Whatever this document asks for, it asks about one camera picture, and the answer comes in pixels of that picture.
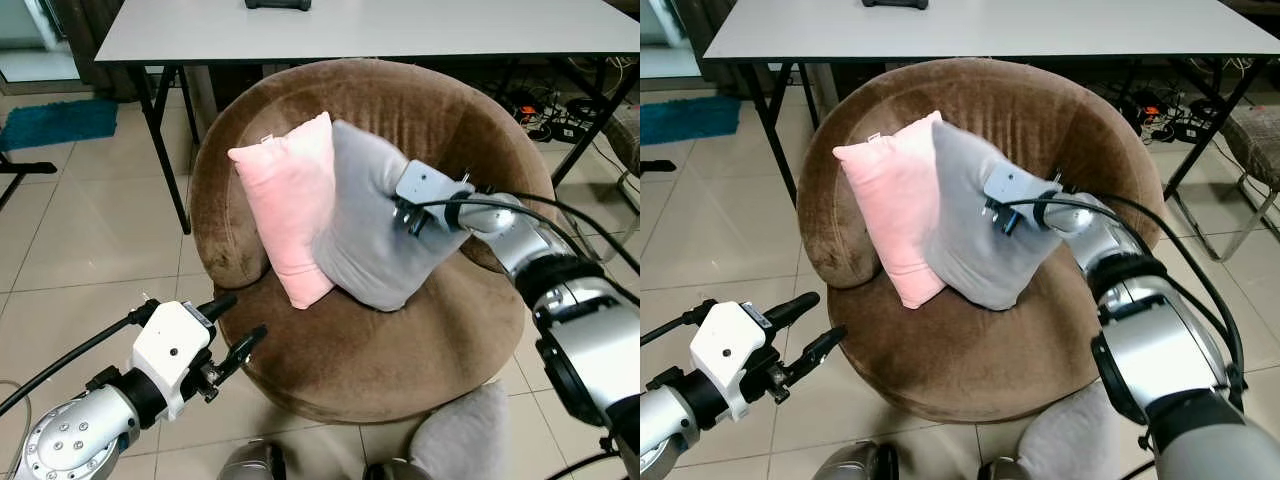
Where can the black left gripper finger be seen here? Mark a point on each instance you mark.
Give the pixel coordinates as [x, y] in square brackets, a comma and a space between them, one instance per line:
[245, 348]
[220, 305]
[822, 348]
[798, 307]

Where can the grey pillow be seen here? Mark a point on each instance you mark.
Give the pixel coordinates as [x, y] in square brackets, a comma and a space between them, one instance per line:
[975, 240]
[365, 230]
[1080, 440]
[465, 440]

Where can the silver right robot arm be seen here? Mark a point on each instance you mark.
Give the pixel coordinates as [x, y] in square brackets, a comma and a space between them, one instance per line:
[1160, 350]
[590, 340]

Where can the pink pillow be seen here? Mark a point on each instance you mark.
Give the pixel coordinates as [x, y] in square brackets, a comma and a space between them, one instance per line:
[285, 200]
[890, 200]

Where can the brown plush round sofa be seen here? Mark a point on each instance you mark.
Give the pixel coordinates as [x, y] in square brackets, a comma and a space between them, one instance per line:
[1000, 350]
[400, 340]

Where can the black metal floor bar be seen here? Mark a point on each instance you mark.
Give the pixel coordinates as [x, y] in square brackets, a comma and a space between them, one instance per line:
[655, 166]
[30, 167]

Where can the silver left robot leg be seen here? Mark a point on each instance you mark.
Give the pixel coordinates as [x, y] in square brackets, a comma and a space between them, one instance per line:
[250, 465]
[850, 465]

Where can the white table with black legs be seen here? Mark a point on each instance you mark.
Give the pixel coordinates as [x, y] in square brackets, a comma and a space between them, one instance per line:
[400, 30]
[1000, 30]

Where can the teal shaggy rug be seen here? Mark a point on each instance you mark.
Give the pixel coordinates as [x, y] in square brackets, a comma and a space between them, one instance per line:
[690, 120]
[60, 122]

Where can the black flat device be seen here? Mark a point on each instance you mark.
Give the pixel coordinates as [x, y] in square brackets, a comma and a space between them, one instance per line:
[278, 4]
[895, 3]

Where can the dark brown curtain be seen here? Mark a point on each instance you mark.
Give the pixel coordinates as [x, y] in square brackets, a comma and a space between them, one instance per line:
[85, 40]
[700, 40]

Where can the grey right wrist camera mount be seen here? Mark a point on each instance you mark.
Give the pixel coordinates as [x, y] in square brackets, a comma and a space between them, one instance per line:
[430, 182]
[1015, 185]

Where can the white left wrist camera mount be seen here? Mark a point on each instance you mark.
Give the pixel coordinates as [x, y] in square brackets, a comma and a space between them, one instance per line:
[170, 350]
[728, 355]

